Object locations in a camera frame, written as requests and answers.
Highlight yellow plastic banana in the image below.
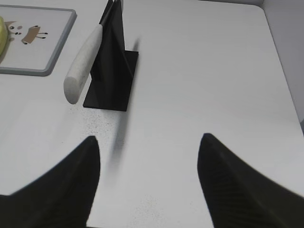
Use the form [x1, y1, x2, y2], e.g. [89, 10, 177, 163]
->
[0, 17, 8, 55]

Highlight black knife stand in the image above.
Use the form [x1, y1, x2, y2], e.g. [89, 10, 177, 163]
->
[83, 0, 139, 112]

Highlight white grey-rimmed cutting board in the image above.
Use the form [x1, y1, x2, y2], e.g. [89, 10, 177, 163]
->
[0, 5, 77, 76]

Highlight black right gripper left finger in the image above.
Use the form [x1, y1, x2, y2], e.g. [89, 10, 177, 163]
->
[0, 136, 100, 228]

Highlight white handled kitchen knife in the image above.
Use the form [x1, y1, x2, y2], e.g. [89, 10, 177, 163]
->
[63, 0, 122, 105]

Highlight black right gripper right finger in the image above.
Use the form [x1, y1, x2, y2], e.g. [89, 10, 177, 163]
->
[197, 133, 304, 228]

